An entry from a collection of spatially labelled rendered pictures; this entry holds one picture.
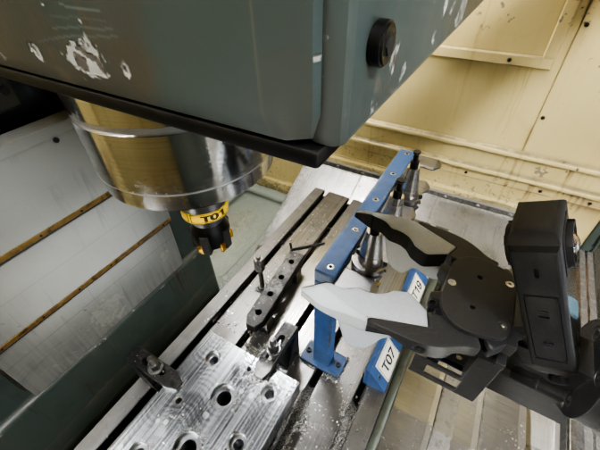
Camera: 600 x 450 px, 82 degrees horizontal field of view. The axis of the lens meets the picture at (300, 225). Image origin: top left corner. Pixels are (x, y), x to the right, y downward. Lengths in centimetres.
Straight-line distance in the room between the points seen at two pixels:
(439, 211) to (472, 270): 113
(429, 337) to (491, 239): 117
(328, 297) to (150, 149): 16
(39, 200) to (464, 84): 116
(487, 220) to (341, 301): 121
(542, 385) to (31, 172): 76
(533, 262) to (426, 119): 113
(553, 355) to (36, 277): 81
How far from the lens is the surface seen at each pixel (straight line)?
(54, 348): 97
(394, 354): 86
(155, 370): 79
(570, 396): 32
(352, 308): 25
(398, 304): 26
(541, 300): 25
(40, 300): 87
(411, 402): 100
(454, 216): 142
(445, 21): 19
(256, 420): 73
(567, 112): 129
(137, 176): 28
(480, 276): 29
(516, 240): 22
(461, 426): 103
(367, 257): 59
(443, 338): 25
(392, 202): 65
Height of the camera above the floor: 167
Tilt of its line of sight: 42 degrees down
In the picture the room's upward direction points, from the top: 2 degrees counter-clockwise
